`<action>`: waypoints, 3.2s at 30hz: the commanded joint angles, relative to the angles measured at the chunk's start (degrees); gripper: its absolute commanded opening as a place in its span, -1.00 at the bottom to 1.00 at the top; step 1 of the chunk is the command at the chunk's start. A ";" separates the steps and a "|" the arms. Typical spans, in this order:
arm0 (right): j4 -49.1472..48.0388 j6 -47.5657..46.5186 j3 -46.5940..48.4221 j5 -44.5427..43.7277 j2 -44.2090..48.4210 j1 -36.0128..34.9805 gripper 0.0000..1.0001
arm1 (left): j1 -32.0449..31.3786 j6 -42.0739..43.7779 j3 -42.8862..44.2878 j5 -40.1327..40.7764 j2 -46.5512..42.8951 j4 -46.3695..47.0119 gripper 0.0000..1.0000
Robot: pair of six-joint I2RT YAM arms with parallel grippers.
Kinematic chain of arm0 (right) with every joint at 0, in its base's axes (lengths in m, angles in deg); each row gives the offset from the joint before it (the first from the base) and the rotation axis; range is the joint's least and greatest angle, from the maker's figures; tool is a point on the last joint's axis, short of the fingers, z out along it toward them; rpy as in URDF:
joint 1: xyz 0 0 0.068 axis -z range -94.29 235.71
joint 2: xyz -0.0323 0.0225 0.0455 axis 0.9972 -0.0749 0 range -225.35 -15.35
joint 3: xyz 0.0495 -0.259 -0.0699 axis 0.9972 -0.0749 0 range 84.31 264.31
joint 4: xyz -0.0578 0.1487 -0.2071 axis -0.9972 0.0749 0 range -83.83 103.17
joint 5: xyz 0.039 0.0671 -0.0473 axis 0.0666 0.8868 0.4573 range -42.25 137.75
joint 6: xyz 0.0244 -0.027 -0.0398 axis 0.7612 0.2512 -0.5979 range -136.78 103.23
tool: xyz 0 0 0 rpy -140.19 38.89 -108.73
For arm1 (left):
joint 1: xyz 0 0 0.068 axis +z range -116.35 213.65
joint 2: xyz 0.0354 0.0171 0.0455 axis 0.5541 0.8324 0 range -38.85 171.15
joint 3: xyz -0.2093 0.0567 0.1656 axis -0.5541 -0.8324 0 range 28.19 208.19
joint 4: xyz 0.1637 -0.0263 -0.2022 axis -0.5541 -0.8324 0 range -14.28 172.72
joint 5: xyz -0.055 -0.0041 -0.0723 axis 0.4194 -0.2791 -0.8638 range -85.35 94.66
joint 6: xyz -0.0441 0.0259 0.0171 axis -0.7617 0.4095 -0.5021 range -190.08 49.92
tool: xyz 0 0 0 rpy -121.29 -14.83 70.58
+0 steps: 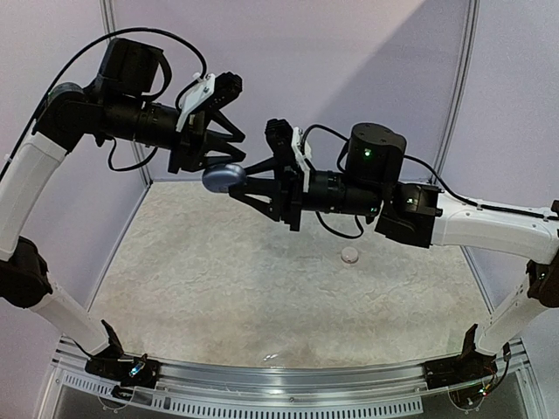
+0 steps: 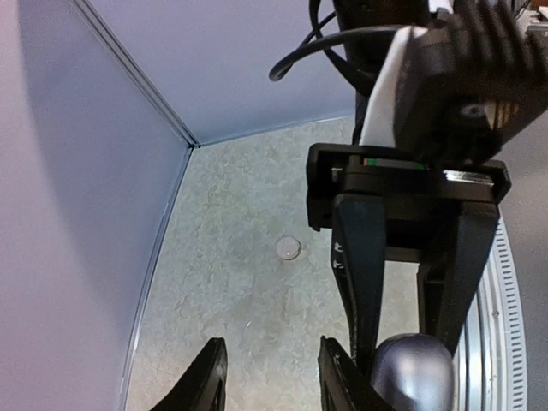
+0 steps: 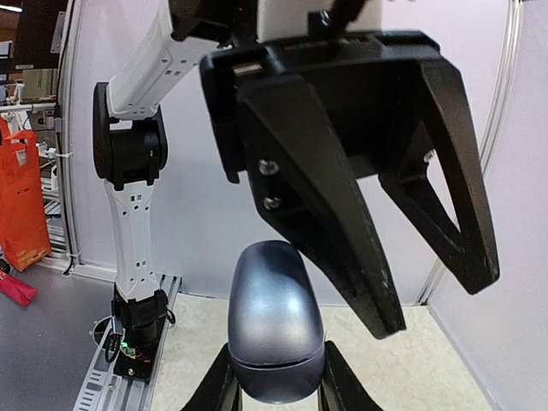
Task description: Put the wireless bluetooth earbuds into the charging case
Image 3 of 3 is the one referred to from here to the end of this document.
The orange shopping bag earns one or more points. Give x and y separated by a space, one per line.
24 235

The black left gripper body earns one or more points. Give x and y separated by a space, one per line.
358 79

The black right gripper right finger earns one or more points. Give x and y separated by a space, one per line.
340 389

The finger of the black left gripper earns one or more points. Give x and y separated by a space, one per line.
304 188
434 115

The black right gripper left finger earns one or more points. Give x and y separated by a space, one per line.
219 390

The red packet on floor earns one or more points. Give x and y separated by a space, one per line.
18 291

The blue-grey earbud charging case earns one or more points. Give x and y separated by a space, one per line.
276 336

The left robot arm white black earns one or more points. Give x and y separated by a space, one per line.
130 145

